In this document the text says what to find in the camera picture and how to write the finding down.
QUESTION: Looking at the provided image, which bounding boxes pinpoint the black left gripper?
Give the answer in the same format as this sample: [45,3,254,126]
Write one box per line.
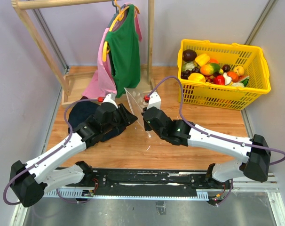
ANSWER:
[103,103,138,134]

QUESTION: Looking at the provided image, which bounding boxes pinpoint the clear dotted zip top bag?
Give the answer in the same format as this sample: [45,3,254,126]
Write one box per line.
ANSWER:
[124,88,151,138]

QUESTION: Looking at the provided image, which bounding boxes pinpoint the yellow bell pepper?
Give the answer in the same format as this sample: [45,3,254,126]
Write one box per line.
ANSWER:
[188,73,206,82]
[195,53,210,67]

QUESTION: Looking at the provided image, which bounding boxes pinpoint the orange green mango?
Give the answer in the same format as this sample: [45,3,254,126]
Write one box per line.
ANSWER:
[200,63,221,76]

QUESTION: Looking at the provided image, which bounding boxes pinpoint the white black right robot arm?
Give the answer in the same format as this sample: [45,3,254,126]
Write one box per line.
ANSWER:
[142,107,271,188]

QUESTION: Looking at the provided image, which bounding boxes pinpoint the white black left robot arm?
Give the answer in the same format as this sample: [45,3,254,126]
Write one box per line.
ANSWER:
[3,99,138,207]

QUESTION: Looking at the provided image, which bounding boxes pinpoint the green tank top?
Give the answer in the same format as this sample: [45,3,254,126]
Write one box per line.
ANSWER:
[104,4,141,98]

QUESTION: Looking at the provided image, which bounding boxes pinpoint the pink shirt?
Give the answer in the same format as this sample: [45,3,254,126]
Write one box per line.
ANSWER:
[82,15,142,99]

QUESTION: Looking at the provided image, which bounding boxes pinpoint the dark navy cloth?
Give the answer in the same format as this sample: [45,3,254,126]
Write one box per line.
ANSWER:
[64,98,127,147]

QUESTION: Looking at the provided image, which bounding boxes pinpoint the purple grape bunch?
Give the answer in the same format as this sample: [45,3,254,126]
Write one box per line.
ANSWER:
[181,67,200,80]

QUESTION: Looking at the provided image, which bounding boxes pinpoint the yellow clothes hanger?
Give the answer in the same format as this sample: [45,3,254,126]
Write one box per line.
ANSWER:
[102,6,140,62]

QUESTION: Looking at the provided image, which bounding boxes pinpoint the dark purple round fruit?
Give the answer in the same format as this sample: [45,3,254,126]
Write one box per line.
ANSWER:
[182,49,197,62]

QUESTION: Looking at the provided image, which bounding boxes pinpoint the yellow plastic basket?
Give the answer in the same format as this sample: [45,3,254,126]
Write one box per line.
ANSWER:
[177,39,271,110]

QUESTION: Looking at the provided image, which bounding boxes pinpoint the orange fruit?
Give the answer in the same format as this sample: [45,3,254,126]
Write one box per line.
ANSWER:
[227,71,239,83]

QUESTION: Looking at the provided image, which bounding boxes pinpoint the watermelon slice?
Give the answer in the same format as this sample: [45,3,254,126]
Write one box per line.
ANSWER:
[237,75,250,87]

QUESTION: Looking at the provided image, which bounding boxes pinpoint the yellow peach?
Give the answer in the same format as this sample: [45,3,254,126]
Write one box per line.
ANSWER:
[233,66,245,77]

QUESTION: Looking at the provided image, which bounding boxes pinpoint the wooden clothes rack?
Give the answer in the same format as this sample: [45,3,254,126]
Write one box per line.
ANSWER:
[11,0,155,107]

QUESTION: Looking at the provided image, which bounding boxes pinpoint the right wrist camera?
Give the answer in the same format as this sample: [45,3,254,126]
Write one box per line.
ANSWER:
[144,92,161,109]

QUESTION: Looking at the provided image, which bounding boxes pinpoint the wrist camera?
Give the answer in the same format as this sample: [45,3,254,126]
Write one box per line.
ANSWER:
[97,93,118,107]
[144,92,161,109]

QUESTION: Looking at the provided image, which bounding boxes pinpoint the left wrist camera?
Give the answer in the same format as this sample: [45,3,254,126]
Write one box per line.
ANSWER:
[97,93,118,107]

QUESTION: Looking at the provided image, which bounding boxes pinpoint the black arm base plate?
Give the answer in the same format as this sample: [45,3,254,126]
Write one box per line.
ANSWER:
[69,168,230,197]

